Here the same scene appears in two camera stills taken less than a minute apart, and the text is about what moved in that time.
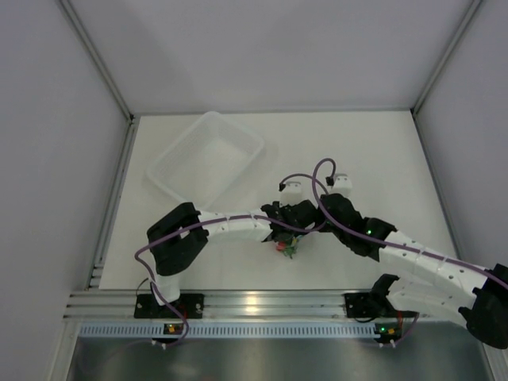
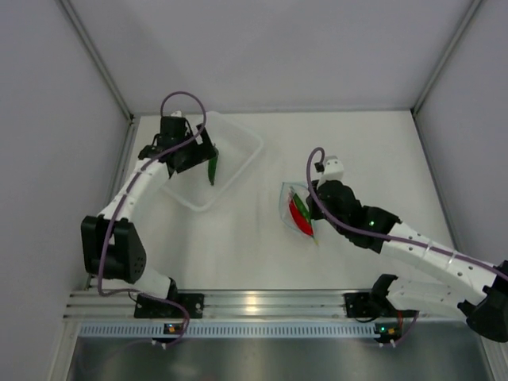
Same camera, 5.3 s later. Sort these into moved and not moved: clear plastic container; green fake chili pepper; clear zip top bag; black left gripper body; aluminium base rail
Moved: clear zip top bag; green fake chili pepper; black left gripper body
Not moved: clear plastic container; aluminium base rail
